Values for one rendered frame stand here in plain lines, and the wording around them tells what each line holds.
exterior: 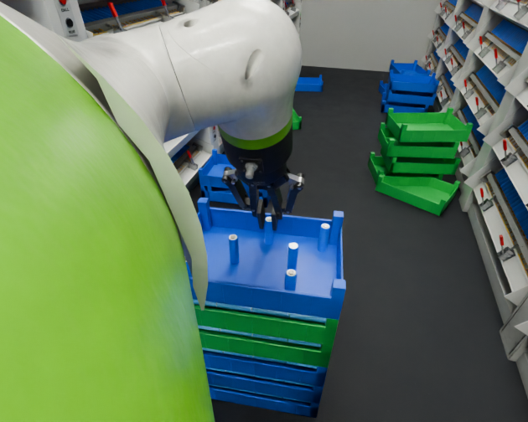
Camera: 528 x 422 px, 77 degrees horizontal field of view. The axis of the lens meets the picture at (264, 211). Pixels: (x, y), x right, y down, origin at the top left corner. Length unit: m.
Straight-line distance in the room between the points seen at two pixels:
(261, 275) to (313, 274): 0.10
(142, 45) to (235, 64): 0.08
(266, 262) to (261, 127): 0.36
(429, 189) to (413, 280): 0.61
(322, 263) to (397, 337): 0.50
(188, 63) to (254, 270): 0.44
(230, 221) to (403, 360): 0.63
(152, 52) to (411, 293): 1.09
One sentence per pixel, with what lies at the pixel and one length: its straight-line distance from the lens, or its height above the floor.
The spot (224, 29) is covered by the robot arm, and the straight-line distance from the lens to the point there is 0.32.
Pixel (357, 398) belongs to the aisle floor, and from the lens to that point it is 0.99.
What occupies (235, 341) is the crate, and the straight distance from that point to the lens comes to 0.71.
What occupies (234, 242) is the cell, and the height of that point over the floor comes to 0.46.
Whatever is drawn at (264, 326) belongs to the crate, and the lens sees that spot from 0.64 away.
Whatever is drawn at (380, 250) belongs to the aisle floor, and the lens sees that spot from 1.34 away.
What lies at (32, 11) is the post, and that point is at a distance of 0.95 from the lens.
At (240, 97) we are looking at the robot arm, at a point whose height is 0.78.
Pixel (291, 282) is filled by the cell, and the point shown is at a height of 0.45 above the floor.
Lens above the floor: 0.89
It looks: 38 degrees down
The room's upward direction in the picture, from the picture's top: straight up
